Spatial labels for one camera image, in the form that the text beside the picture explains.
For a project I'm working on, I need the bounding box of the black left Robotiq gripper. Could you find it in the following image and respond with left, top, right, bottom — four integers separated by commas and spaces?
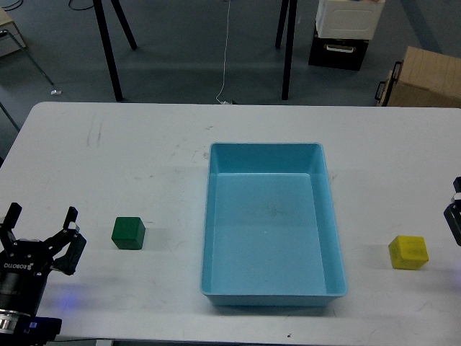
1, 203, 86, 315

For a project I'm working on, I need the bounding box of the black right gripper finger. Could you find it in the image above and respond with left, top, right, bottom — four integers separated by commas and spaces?
444, 177, 461, 247

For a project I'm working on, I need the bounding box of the yellow wooden cube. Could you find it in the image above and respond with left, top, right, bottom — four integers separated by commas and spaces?
388, 235, 429, 270

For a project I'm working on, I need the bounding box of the green wooden cube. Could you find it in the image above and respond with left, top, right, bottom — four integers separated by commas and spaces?
111, 216, 146, 250

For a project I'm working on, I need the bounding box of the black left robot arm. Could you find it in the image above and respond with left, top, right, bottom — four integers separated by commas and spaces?
1, 203, 86, 345

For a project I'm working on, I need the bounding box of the cardboard box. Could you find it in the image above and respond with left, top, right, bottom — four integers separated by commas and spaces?
375, 46, 460, 108

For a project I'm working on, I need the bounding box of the black storage box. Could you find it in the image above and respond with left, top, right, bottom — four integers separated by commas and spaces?
308, 30, 370, 71

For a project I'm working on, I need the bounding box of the light blue plastic bin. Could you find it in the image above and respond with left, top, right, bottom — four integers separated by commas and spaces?
201, 143, 348, 307

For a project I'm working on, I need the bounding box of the wooden cabinet at left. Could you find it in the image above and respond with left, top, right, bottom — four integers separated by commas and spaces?
0, 9, 27, 57

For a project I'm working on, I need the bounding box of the white storage crate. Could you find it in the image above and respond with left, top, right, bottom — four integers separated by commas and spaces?
315, 1, 385, 40

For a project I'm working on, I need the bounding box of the black table leg left pair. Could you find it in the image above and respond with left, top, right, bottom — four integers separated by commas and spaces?
92, 0, 138, 102

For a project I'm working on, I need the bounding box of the black table leg pair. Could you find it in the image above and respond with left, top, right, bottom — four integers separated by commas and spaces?
274, 0, 298, 100
92, 0, 138, 102

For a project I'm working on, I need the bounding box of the black table leg right pair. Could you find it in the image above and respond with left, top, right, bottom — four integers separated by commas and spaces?
274, 0, 298, 100

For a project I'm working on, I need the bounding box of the white hanging cable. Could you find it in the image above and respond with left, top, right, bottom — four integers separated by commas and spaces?
215, 0, 233, 106

